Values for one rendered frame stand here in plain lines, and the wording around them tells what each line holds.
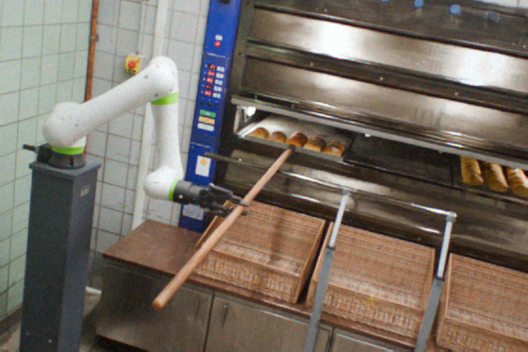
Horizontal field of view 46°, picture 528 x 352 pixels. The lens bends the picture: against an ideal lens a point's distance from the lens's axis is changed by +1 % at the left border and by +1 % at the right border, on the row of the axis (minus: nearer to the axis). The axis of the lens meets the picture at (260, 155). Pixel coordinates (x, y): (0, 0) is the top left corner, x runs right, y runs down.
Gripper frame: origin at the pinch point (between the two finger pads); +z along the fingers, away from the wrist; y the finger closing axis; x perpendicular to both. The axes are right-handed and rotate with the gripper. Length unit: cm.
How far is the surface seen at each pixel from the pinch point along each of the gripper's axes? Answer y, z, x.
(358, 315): 59, 54, -52
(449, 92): -46, 72, -99
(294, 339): 77, 28, -45
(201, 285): 64, -22, -46
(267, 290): 59, 10, -50
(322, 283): 42, 35, -39
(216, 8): -64, -53, -98
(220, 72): -32, -45, -98
